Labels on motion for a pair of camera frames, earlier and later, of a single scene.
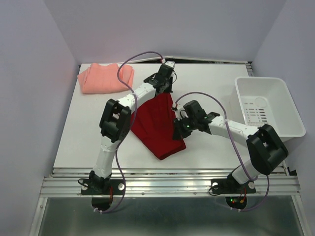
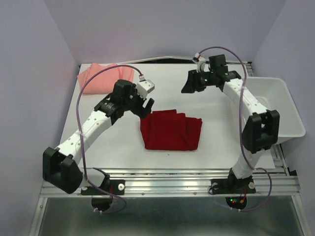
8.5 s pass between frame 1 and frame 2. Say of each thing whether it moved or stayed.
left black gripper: moved
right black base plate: stayed
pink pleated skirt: stayed
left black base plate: stayed
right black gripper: moved
